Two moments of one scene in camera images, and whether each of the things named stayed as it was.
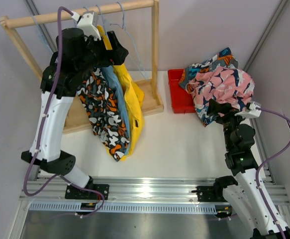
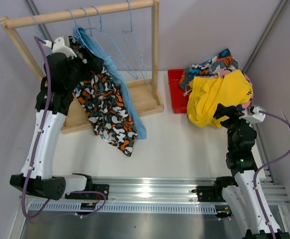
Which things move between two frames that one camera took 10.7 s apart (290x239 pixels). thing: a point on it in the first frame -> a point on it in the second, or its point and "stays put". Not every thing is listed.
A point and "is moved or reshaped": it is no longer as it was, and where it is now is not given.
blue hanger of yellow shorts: x=102 y=18 -> x=135 y=76
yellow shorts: x=135 y=99 -> x=205 y=92
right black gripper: x=215 y=107 stays put
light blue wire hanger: x=41 y=32 stays put
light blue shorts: x=111 y=73 -> x=141 y=133
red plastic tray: x=182 y=101 stays put
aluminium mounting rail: x=132 y=195 stays put
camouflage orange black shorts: x=106 y=114 is moved or reshaped
